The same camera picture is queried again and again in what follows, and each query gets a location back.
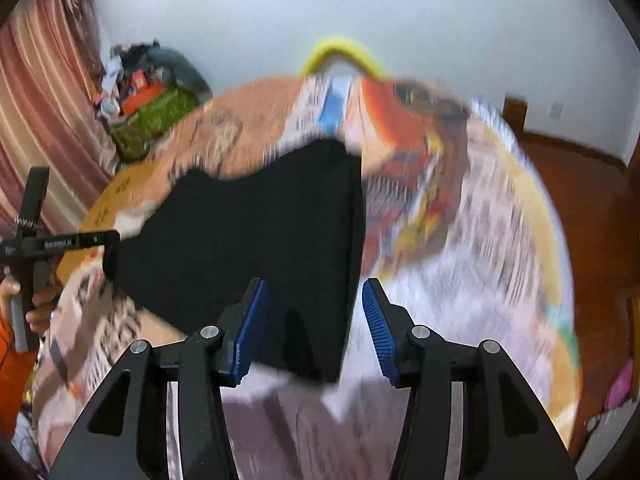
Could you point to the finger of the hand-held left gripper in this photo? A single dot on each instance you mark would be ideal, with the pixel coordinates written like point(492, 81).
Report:
point(97, 239)

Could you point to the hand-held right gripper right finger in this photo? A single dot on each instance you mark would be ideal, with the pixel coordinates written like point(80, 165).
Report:
point(382, 330)

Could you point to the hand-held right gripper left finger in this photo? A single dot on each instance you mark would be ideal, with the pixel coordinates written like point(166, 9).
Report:
point(247, 330)

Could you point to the black t-shirt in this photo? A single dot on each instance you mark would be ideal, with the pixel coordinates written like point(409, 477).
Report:
point(250, 220)

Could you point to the person's left hand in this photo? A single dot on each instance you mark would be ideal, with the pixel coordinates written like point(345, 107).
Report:
point(45, 310)

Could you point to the striped pink curtain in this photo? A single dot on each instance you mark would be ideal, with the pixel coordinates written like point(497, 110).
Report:
point(45, 100)

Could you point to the printed blanket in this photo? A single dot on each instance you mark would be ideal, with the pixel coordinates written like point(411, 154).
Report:
point(475, 260)

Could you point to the green bag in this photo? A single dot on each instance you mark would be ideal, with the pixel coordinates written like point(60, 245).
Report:
point(150, 120)

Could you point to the orange box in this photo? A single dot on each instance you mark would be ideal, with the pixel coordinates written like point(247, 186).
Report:
point(140, 92)

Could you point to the dark grey bag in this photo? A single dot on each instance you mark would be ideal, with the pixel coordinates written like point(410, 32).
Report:
point(185, 70)

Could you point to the pink object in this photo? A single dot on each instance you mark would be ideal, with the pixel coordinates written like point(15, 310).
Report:
point(620, 385)

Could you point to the white object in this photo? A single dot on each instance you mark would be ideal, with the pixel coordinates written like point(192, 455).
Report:
point(612, 430)

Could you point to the wooden bedpost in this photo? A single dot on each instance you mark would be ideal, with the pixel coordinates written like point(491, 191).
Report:
point(516, 115)

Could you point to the yellow hoop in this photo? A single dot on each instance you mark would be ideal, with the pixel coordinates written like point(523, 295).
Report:
point(345, 47)

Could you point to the white wall socket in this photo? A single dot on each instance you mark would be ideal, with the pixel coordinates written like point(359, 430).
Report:
point(556, 110)

